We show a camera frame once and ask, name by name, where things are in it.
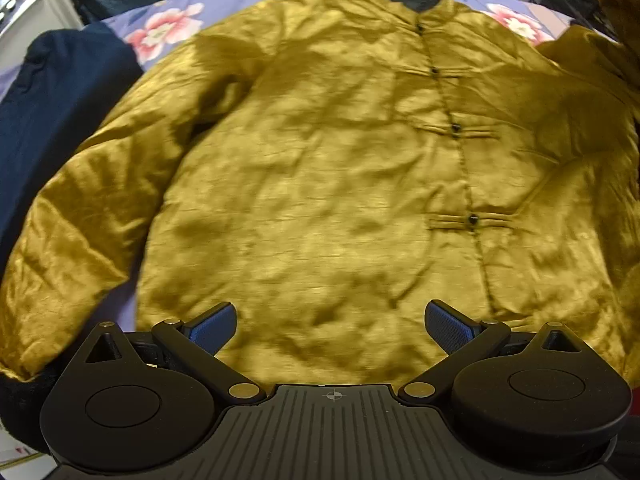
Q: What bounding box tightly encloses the golden silk jacket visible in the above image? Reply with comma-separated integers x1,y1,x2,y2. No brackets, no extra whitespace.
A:
1,0,639,385

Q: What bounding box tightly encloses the navy blue garment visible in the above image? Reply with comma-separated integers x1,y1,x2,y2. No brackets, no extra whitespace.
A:
1,23,143,266

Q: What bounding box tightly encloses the purple floral bed sheet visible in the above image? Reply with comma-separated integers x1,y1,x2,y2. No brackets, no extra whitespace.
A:
0,0,576,331

